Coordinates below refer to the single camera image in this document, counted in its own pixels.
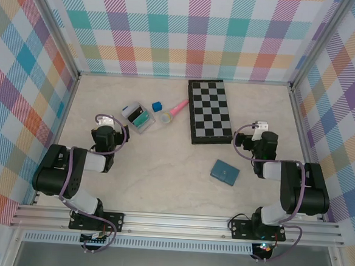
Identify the teal leather card holder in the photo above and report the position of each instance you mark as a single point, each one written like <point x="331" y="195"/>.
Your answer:
<point x="223" y="172"/>

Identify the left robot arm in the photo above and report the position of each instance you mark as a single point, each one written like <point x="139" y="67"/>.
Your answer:
<point x="56" y="173"/>

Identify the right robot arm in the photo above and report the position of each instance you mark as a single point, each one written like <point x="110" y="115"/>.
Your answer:
<point x="310" y="191"/>

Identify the teal green card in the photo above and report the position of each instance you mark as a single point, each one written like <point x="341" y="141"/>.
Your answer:
<point x="141" y="120"/>

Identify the black card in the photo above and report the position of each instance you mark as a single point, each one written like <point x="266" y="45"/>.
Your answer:
<point x="136" y="114"/>

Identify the white card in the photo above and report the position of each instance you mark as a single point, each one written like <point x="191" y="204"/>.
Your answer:
<point x="130" y="108"/>

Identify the grey box with teal item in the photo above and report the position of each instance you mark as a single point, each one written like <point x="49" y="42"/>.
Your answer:
<point x="145" y="130"/>

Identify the blue toy block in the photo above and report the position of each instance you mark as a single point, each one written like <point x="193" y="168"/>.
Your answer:
<point x="156" y="106"/>

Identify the black grey chessboard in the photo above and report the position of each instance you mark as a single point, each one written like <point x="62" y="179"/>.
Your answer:
<point x="211" y="111"/>

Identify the small circuit board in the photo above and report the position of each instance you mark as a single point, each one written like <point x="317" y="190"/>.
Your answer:
<point x="265" y="248"/>
<point x="97" y="236"/>

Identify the aluminium table edge rail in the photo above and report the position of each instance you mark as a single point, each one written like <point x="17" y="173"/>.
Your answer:
<point x="138" y="76"/>
<point x="301" y="123"/>
<point x="67" y="107"/>

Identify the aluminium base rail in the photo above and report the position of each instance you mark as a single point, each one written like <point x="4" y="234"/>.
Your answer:
<point x="174" y="225"/>

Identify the aluminium frame post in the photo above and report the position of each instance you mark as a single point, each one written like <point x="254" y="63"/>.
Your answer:
<point x="56" y="24"/>
<point x="318" y="42"/>

